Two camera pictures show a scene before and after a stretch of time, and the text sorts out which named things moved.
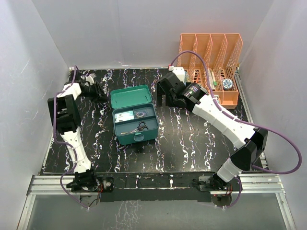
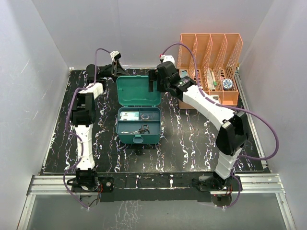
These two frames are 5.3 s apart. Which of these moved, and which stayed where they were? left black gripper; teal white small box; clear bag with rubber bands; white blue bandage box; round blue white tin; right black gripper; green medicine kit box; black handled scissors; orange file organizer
Moved: green medicine kit box; white blue bandage box; black handled scissors; left black gripper; clear bag with rubber bands; right black gripper
Stayed: round blue white tin; orange file organizer; teal white small box
